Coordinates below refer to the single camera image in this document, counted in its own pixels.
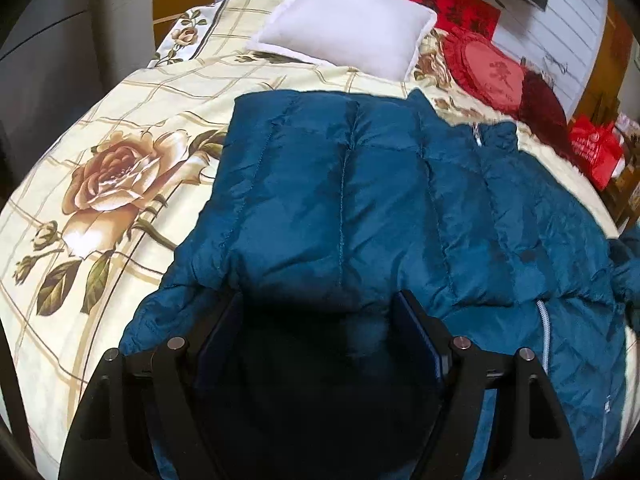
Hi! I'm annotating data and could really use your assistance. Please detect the teal blue puffer jacket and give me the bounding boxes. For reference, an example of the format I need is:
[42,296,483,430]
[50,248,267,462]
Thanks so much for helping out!
[120,90,639,476]

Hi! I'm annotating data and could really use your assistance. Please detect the cream floral checked bedspread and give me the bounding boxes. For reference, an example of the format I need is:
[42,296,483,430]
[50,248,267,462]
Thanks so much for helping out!
[1,0,639,479]

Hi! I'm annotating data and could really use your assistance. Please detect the wooden chair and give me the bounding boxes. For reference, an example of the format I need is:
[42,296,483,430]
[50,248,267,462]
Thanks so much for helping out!
[603,114,639,233]

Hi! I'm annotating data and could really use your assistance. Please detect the red shopping bag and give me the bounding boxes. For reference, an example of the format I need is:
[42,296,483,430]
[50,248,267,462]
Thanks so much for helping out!
[568,115,625,192]

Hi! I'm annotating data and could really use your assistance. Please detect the dark red velvet cushion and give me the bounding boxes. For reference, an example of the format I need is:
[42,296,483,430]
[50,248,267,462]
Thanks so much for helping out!
[518,70,570,153]

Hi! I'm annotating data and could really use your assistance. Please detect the red heart-shaped cushion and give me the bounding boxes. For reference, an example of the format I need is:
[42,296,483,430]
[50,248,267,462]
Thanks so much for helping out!
[442,28,525,115]

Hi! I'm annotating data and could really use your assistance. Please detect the grey wardrobe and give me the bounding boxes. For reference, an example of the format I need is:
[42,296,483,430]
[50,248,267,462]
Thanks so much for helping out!
[0,0,122,212]

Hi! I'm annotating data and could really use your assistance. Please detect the white slatted headboard panel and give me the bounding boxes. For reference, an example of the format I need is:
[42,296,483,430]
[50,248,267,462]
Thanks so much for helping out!
[484,0,608,114]

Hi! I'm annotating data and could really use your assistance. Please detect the white square pillow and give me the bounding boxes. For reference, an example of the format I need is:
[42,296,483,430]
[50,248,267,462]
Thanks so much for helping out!
[247,0,437,81]

